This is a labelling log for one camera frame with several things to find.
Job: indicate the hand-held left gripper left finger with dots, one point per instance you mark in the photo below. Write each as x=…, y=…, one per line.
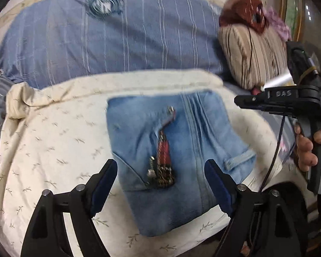
x=107, y=174

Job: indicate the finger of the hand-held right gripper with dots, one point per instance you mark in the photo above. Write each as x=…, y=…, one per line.
x=248, y=101

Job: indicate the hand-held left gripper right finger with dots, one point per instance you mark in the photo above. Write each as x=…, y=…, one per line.
x=214, y=176

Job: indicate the blue denim pants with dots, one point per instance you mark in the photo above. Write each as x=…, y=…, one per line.
x=139, y=128

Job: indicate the person's right hand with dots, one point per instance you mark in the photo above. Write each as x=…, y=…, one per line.
x=305, y=150

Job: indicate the striped beige pillow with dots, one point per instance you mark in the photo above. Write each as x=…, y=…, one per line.
x=256, y=53

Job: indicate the cream leaf print blanket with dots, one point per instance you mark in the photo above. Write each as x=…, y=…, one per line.
x=56, y=139

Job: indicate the purple floral cloth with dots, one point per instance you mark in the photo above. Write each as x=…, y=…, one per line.
x=278, y=21

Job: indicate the gold framed glass panel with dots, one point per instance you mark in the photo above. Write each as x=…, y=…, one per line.
x=297, y=5

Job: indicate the red-brown plastic bag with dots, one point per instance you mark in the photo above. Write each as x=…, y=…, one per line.
x=238, y=10

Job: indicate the blue plaid pillow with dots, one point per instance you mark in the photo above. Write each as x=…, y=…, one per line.
x=96, y=45

